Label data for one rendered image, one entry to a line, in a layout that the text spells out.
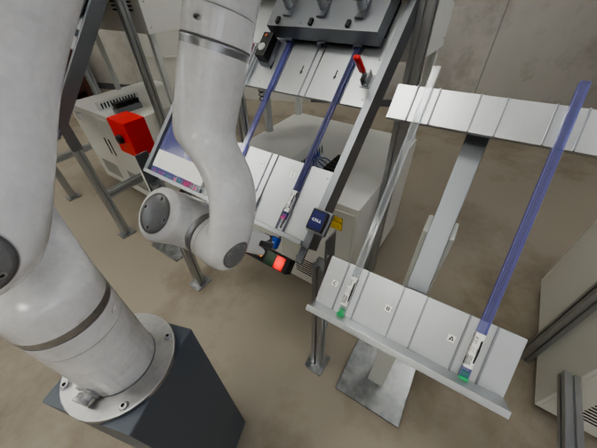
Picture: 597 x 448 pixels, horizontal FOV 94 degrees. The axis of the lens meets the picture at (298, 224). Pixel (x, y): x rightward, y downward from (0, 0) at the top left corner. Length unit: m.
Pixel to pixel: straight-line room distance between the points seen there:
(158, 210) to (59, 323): 0.18
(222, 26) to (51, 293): 0.37
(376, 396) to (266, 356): 0.46
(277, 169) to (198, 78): 0.44
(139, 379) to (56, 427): 0.96
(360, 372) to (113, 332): 1.00
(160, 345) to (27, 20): 0.50
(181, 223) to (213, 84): 0.19
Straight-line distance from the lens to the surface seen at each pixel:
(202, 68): 0.40
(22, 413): 1.67
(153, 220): 0.46
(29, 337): 0.47
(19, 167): 0.33
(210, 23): 0.41
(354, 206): 0.98
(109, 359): 0.54
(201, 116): 0.41
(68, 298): 0.45
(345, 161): 0.71
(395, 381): 1.33
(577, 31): 4.00
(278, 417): 1.26
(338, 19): 0.89
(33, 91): 0.34
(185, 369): 0.67
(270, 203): 0.77
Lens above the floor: 1.22
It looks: 42 degrees down
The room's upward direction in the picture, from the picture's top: 2 degrees counter-clockwise
